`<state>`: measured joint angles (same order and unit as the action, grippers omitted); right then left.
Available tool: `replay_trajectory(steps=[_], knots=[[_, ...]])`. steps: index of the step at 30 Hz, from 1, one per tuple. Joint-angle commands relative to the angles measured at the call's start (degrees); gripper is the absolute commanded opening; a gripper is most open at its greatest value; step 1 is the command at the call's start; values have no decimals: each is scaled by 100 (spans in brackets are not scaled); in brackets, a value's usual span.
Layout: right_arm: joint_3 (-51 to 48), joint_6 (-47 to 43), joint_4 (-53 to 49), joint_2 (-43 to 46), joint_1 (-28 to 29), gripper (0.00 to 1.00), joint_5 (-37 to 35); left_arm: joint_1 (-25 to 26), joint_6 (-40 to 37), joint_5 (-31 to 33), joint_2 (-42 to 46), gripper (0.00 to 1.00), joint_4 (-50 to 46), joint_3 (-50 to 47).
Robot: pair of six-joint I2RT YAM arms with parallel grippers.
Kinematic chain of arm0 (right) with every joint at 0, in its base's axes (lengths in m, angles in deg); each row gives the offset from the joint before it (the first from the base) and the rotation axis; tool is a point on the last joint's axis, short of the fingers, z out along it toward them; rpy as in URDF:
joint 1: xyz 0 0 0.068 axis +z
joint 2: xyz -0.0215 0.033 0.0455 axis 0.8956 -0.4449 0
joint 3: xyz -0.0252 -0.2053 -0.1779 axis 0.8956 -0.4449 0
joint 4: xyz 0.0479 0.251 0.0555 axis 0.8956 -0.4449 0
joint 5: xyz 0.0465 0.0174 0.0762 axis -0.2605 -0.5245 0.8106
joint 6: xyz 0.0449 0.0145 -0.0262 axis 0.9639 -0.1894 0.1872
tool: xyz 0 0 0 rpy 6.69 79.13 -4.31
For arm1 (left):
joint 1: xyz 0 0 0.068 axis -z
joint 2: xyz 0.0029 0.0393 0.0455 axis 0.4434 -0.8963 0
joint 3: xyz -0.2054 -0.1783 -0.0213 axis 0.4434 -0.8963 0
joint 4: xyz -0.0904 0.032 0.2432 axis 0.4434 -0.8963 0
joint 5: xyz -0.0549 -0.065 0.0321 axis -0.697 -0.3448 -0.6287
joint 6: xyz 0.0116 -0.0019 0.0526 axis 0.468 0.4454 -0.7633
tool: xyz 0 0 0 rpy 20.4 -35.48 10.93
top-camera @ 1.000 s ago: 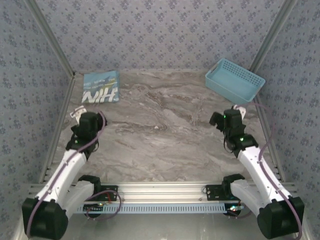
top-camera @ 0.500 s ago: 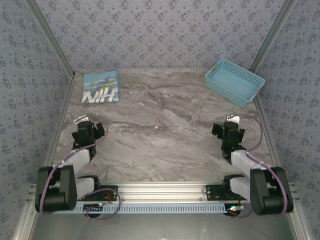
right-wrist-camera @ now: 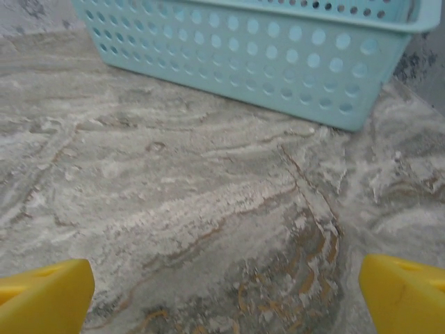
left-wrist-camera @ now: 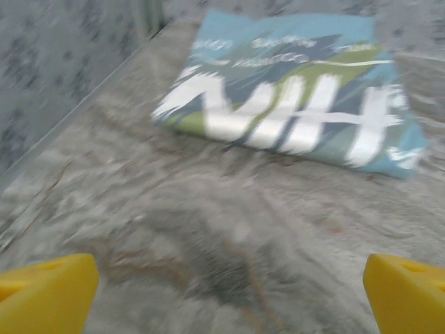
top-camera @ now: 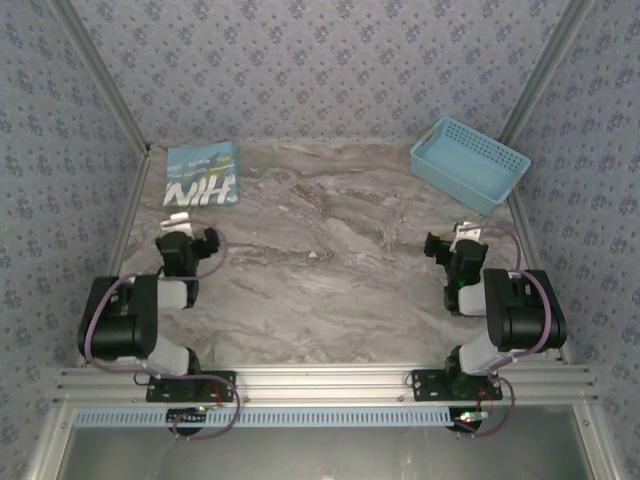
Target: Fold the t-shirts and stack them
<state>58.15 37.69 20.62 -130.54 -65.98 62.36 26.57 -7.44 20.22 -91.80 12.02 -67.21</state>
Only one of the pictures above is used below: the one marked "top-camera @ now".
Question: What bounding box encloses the light blue printed t-shirt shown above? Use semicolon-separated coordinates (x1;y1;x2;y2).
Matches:
162;141;240;209

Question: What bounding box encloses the light blue plastic basket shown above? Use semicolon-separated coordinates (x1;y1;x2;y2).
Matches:
409;117;532;217

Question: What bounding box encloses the small black circuit board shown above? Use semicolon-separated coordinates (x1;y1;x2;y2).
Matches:
166;407;209;426
449;407;489;432

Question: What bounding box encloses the grey metal lower panel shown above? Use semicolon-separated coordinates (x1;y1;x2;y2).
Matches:
54;427;596;480

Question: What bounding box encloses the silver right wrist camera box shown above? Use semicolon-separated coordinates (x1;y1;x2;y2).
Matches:
453;222;484;244

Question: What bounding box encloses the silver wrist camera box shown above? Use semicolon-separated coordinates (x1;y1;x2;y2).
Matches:
160;212;194;234
453;222;484;244

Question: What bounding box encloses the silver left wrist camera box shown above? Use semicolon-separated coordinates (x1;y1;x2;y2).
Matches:
160;212;194;234

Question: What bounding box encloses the aluminium side rail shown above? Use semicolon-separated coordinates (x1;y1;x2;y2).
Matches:
74;144;152;367
507;192;572;365

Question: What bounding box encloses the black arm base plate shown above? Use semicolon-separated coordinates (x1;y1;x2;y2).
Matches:
410;368;504;403
146;370;237;403

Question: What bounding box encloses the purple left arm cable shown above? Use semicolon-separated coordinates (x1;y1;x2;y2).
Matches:
79;224;242;441

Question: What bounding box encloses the aluminium front rail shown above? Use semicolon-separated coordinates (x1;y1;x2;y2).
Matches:
54;363;599;404

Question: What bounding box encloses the aluminium upright post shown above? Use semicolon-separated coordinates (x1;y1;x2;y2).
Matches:
493;0;597;151
49;0;152;151

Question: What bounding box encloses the light blue slotted cable duct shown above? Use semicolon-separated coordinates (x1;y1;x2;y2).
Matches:
73;405;454;430

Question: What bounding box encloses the aluminium frame leg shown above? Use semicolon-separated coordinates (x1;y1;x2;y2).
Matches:
23;404;77;480
572;404;620;480

